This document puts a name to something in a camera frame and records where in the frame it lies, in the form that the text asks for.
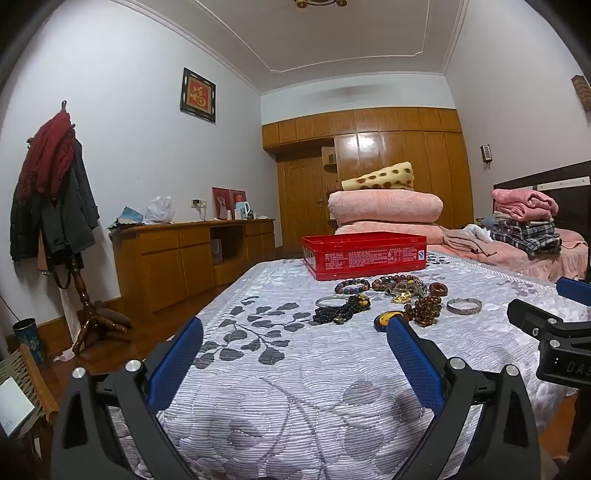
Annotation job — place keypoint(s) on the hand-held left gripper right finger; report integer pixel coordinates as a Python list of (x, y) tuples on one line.
[(415, 364)]

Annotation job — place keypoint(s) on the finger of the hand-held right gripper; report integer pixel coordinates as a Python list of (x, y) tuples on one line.
[(524, 314), (575, 290)]

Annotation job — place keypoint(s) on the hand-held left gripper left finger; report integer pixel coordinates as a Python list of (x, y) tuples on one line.
[(178, 364)]

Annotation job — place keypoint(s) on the wide silver bangle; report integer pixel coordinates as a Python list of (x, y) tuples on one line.
[(450, 307)]

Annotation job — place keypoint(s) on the gold pendant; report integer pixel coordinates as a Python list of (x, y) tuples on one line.
[(401, 296)]

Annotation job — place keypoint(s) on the thin silver bangle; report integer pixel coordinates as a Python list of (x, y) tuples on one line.
[(319, 301)]

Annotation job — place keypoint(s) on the red tin box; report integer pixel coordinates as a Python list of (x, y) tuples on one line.
[(364, 261)]

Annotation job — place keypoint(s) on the pink bed cover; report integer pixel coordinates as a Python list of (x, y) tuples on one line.
[(531, 265)]

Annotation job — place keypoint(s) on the plaid folded clothes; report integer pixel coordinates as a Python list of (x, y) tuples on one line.
[(531, 240)]

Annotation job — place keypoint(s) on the brown cushion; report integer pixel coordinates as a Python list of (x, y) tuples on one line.
[(113, 316)]

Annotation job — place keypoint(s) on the white cloth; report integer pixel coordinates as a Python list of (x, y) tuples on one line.
[(478, 233)]

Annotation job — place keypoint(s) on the beige cloth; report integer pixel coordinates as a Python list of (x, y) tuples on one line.
[(461, 242)]

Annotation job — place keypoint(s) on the blue pillow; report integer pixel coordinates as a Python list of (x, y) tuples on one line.
[(487, 221)]

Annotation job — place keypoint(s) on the wooden sideboard cabinet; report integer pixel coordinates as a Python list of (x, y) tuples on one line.
[(161, 263)]

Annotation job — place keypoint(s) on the pink folded blanket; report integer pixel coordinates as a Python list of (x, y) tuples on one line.
[(521, 201)]

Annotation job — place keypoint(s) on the crumpled white tissue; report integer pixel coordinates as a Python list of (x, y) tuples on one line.
[(63, 355)]

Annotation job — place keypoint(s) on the wooden coat rack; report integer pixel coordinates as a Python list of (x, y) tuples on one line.
[(85, 295)]

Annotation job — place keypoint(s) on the grey leaf-print bedspread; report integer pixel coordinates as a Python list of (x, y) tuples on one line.
[(300, 369)]

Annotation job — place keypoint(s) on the grey paper bag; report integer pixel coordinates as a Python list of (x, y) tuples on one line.
[(217, 251)]

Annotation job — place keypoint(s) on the wooden chair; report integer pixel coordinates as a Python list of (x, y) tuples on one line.
[(37, 383)]

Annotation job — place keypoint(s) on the pink folded quilt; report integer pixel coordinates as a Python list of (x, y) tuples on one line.
[(383, 207), (369, 229)]

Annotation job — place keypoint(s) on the blue waste bin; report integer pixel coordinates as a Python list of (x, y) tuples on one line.
[(30, 341)]

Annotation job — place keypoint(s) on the white plastic bag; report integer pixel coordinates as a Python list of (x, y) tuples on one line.
[(159, 210)]

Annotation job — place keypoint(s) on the red-lidded kettle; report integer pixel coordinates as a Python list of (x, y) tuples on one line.
[(241, 207)]

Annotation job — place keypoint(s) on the large red framed photo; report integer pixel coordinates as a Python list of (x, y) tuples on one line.
[(220, 201)]

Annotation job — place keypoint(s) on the small red framed photo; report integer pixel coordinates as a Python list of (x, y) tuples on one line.
[(236, 194)]

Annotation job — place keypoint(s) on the dark grey jacket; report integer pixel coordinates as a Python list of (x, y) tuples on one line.
[(69, 217)]

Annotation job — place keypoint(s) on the yellow brown-spotted pillow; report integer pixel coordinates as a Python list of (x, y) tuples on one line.
[(383, 177)]

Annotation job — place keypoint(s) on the wooden door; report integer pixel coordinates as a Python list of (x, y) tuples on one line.
[(300, 207)]

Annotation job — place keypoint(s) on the wooden wardrobe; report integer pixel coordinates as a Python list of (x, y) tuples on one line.
[(392, 152)]

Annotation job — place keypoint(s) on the black padded jacket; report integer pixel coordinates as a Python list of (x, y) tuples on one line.
[(25, 221)]

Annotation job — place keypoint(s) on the red scarf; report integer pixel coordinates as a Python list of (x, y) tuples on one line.
[(48, 157)]

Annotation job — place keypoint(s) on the framed red calligraphy picture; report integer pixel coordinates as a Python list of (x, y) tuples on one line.
[(198, 94)]

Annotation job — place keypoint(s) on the ceiling lamp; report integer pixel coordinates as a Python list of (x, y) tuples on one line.
[(318, 2)]

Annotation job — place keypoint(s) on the dark wooden bed frame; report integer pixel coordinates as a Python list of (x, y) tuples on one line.
[(572, 203)]

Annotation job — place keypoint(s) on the small wall ornament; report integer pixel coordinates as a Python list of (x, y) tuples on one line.
[(486, 153)]

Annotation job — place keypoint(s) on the wall socket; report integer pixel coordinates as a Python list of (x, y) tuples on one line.
[(198, 202)]

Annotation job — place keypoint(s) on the wooden wall ornament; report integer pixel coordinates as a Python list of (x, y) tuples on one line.
[(582, 92)]

